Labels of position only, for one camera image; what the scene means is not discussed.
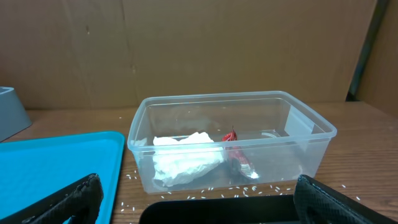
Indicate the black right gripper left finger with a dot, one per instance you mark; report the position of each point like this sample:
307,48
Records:
77,203

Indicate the grey dish rack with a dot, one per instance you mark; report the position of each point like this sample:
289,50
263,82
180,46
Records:
14,117

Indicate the red snack wrapper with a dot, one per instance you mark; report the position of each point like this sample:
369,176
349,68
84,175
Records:
239,165

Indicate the teal serving tray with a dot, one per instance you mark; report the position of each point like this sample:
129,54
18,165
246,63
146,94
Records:
34,169

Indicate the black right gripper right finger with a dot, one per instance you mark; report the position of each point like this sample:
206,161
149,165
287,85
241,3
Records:
315,202

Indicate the white napkin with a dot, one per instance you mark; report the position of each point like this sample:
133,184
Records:
182,165

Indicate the clear plastic bin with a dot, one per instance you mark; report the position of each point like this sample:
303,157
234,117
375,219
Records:
282,136

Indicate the black plastic tray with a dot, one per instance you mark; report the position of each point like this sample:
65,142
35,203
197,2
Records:
264,209

